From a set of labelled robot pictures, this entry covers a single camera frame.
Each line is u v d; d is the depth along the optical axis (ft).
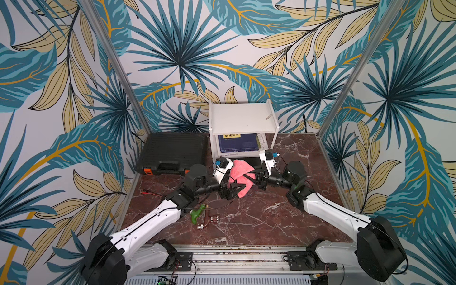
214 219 2.68
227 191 2.06
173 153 3.30
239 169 2.17
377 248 1.34
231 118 2.60
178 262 2.38
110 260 1.24
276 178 2.14
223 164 2.00
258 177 2.15
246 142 2.89
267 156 2.06
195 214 2.81
